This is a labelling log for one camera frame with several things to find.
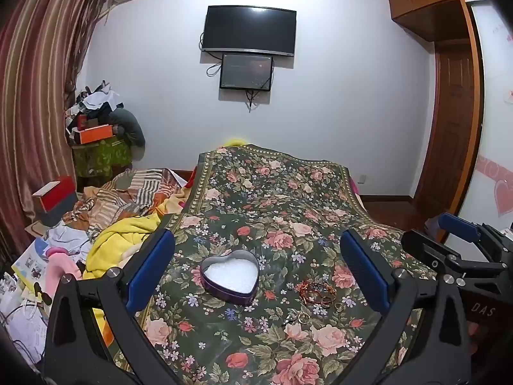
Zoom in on green cloth-covered table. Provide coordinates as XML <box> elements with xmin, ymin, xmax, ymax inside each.
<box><xmin>71</xmin><ymin>134</ymin><xmax>134</xmax><ymax>180</ymax></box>

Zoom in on pink plush item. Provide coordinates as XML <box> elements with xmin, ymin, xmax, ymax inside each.
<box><xmin>44</xmin><ymin>246</ymin><xmax>83</xmax><ymax>294</ymax></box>

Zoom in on dark floral blanket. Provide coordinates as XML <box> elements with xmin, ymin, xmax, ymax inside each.
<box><xmin>114</xmin><ymin>144</ymin><xmax>439</xmax><ymax>385</ymax></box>

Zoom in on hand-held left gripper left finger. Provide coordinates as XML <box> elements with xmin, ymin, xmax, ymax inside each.
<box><xmin>44</xmin><ymin>228</ymin><xmax>181</xmax><ymax>385</ymax></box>

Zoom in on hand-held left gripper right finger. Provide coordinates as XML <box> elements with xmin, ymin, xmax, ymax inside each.
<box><xmin>340</xmin><ymin>228</ymin><xmax>471</xmax><ymax>385</ymax></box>

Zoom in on grey box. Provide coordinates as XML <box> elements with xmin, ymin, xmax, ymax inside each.
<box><xmin>38</xmin><ymin>197</ymin><xmax>80</xmax><ymax>228</ymax></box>

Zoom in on heart-shaped metal tin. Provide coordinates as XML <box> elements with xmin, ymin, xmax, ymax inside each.
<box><xmin>199</xmin><ymin>250</ymin><xmax>260</xmax><ymax>306</ymax></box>

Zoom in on brown wooden door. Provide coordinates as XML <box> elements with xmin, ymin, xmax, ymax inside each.
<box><xmin>413</xmin><ymin>41</ymin><xmax>484</xmax><ymax>243</ymax></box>

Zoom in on striped patchwork quilt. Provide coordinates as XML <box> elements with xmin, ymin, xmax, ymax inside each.
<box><xmin>62</xmin><ymin>167</ymin><xmax>198</xmax><ymax>235</ymax></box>

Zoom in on pink cloth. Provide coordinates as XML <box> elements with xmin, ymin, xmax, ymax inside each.
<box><xmin>348</xmin><ymin>175</ymin><xmax>362</xmax><ymax>206</ymax></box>

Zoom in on white clothing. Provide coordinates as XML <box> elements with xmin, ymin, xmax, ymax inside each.
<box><xmin>47</xmin><ymin>224</ymin><xmax>92</xmax><ymax>258</ymax></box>

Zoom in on striped brown curtain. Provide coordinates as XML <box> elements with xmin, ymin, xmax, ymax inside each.
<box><xmin>0</xmin><ymin>0</ymin><xmax>118</xmax><ymax>249</ymax></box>

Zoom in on red braided bracelet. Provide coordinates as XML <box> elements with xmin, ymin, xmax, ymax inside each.
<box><xmin>302</xmin><ymin>292</ymin><xmax>335</xmax><ymax>309</ymax></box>
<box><xmin>296</xmin><ymin>280</ymin><xmax>336</xmax><ymax>295</ymax></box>

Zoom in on small black wall monitor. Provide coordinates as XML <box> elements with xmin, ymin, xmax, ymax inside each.
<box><xmin>219</xmin><ymin>53</ymin><xmax>274</xmax><ymax>91</ymax></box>

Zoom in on yellow fleece blanket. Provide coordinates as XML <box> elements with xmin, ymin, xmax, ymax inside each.
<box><xmin>82</xmin><ymin>212</ymin><xmax>163</xmax><ymax>347</ymax></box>

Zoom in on orange box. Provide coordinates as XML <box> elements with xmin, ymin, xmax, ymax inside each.
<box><xmin>78</xmin><ymin>124</ymin><xmax>114</xmax><ymax>144</ymax></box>

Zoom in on black wall television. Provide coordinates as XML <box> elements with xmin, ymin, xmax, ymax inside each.
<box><xmin>201</xmin><ymin>5</ymin><xmax>297</xmax><ymax>57</ymax></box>

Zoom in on wooden overhead cabinet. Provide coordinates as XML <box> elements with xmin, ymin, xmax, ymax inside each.
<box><xmin>387</xmin><ymin>0</ymin><xmax>487</xmax><ymax>43</ymax></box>

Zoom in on printed booklet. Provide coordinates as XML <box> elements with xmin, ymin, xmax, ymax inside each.
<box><xmin>11</xmin><ymin>236</ymin><xmax>54</xmax><ymax>282</ymax></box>

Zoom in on pile of clutter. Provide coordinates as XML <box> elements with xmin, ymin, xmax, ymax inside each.
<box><xmin>65</xmin><ymin>81</ymin><xmax>126</xmax><ymax>134</ymax></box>

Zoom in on white plastic bags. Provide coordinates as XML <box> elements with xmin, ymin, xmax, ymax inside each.
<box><xmin>0</xmin><ymin>272</ymin><xmax>51</xmax><ymax>364</ymax></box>

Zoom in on red cardboard box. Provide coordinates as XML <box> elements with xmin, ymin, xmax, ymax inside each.
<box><xmin>32</xmin><ymin>175</ymin><xmax>78</xmax><ymax>214</ymax></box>

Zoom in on pink heart wall stickers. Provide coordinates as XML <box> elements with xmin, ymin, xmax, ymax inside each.
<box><xmin>476</xmin><ymin>153</ymin><xmax>513</xmax><ymax>218</ymax></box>

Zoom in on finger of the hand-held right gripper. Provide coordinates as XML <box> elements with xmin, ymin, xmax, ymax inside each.
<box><xmin>438</xmin><ymin>212</ymin><xmax>487</xmax><ymax>249</ymax></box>
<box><xmin>401</xmin><ymin>228</ymin><xmax>509</xmax><ymax>287</ymax></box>

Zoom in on grey garment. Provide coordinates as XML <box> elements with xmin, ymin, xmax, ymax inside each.
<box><xmin>107</xmin><ymin>108</ymin><xmax>147</xmax><ymax>148</ymax></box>

